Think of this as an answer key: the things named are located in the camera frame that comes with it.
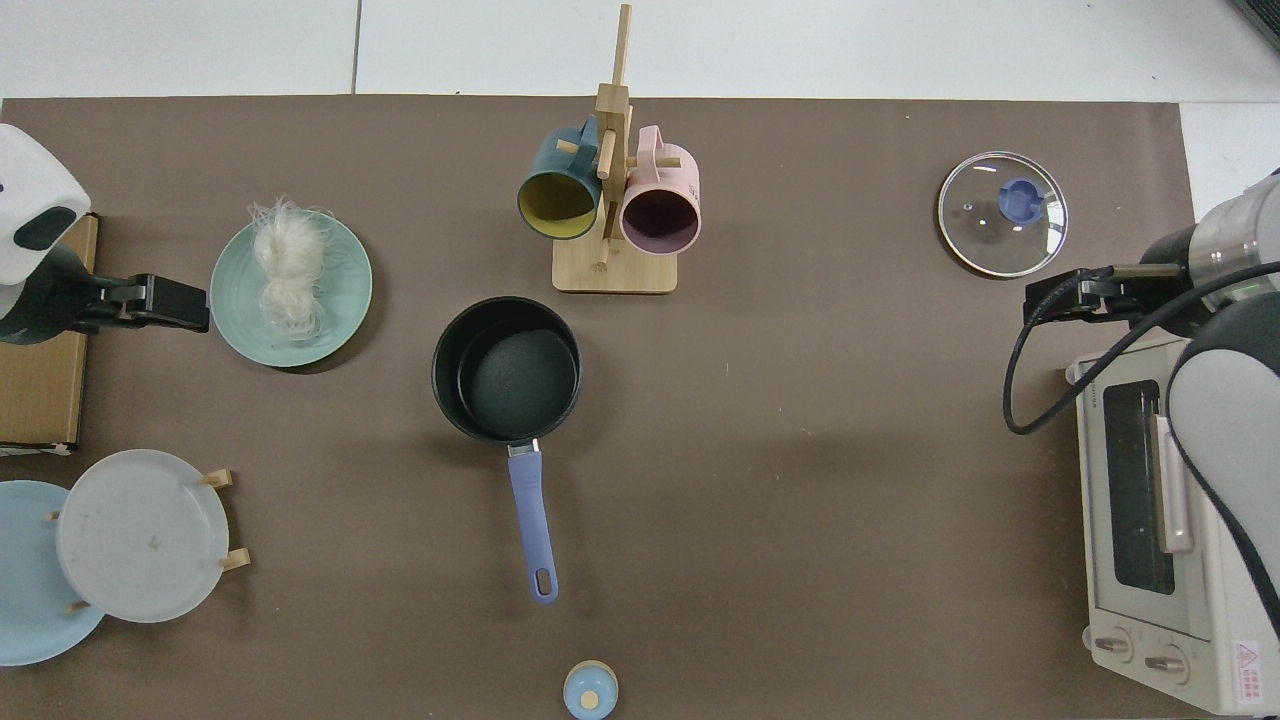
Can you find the glass lid with blue knob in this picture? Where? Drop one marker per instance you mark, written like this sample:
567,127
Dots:
985,240

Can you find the white vermicelli bundle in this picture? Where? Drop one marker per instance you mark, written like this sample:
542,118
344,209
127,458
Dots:
288,270

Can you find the green plate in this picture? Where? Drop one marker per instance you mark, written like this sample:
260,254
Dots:
340,300

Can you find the grey plate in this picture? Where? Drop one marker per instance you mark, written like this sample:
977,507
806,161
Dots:
140,535

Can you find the wooden plate rack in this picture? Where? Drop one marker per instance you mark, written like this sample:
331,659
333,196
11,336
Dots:
238,560

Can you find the light blue plate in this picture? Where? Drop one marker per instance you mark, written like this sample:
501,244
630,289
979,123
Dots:
30,600

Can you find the dark object at table corner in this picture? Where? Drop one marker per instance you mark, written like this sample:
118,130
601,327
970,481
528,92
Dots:
1262,20

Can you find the pale toaster oven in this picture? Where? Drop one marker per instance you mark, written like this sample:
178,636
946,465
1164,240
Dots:
1120,600

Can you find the brown table cloth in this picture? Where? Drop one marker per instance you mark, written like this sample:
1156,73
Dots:
800,450

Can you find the pink cup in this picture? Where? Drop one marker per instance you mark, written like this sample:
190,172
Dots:
662,210

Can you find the dark teal cup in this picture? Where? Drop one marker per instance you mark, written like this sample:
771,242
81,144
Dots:
560,195

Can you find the wooden cup stand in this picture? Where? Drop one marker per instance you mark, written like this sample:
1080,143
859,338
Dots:
615,270

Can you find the small blue round thing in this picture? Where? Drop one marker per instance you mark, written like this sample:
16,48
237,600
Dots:
590,692

